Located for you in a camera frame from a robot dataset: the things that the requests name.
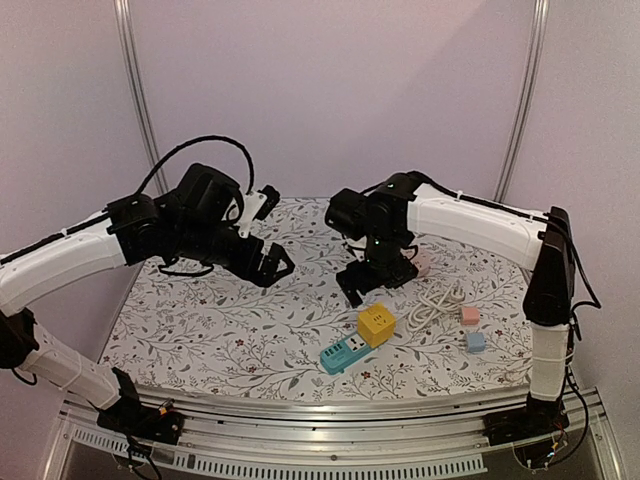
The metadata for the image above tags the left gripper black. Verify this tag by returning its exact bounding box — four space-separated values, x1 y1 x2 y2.
174 220 296 288

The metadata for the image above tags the yellow cube socket adapter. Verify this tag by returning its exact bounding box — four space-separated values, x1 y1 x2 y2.
357 303 396 349

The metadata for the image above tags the teal power strip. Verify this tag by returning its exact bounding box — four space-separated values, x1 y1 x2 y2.
320 332 377 375

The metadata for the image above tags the blue charger cube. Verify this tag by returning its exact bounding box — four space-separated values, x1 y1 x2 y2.
464 332 486 354

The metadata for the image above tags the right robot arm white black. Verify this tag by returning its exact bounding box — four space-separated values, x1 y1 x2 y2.
325 171 577 436

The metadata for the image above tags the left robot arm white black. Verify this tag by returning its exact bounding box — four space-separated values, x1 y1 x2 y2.
1 163 295 434

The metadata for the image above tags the pink round power strip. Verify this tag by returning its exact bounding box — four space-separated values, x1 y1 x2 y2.
404 249 431 278

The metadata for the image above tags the floral table mat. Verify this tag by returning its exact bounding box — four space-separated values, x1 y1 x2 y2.
101 199 532 403

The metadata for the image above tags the pink charger cube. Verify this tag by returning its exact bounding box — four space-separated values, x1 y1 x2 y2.
459 306 481 326

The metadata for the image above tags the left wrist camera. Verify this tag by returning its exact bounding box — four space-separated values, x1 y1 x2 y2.
235 185 281 239

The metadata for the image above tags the white power strip cable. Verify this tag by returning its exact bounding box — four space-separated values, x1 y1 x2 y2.
399 279 463 329

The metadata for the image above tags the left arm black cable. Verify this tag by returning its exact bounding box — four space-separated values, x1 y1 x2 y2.
134 134 256 276

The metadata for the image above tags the aluminium front rail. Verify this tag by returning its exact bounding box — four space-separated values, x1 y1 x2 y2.
43 387 625 479

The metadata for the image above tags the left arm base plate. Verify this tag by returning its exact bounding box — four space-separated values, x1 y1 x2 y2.
97 398 185 445

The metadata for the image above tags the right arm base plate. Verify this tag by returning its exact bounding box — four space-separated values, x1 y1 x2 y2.
482 402 570 446

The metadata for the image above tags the left aluminium corner post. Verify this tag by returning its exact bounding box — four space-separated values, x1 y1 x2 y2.
114 0 160 168

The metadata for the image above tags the aluminium corner post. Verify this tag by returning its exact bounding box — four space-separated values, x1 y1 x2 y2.
493 0 550 203
114 0 160 168

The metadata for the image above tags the right aluminium corner post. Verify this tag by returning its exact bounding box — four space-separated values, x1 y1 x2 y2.
493 0 550 203

